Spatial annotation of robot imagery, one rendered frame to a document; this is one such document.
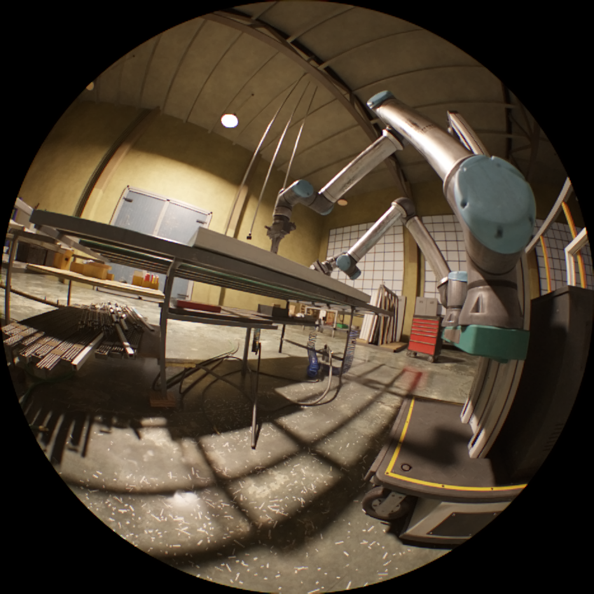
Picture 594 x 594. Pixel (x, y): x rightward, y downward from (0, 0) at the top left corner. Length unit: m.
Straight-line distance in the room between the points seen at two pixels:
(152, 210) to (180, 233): 1.56
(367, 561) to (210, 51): 9.55
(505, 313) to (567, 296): 0.29
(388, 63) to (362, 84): 1.38
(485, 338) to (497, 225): 0.21
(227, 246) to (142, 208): 7.17
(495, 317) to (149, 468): 1.11
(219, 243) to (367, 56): 7.61
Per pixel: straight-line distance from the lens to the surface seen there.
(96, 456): 0.97
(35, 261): 2.07
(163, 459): 0.91
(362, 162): 0.85
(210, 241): 0.69
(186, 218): 7.61
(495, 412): 0.67
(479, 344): 0.41
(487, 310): 0.43
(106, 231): 0.72
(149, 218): 7.57
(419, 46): 8.05
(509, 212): 0.31
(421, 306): 7.82
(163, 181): 8.32
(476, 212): 0.30
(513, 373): 0.65
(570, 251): 2.23
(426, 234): 1.19
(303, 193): 0.82
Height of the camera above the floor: 0.70
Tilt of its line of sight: 4 degrees up
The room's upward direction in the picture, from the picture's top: 9 degrees clockwise
